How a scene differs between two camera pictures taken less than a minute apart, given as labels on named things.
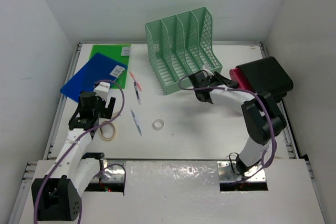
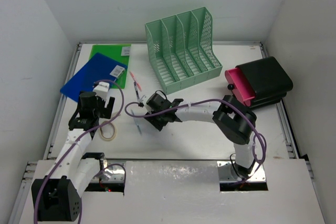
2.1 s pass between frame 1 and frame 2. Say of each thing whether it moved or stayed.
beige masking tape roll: stayed
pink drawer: stayed
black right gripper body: moved
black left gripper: stayed
